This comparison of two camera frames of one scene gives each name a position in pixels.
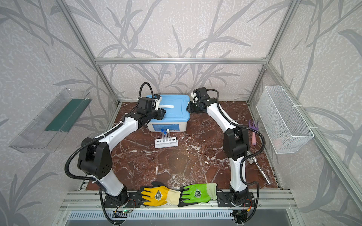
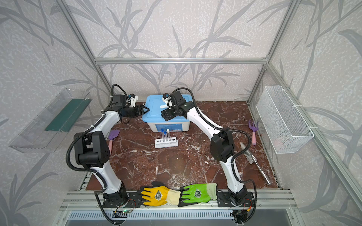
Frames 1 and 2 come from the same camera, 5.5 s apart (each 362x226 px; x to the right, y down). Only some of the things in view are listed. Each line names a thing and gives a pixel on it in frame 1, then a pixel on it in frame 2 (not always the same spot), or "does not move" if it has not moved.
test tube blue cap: (163, 134) does not move
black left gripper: (160, 113) -> (135, 111)
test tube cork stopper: (168, 134) does not move
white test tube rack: (166, 142) does not move
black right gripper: (191, 107) -> (167, 113)
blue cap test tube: (165, 135) does not move
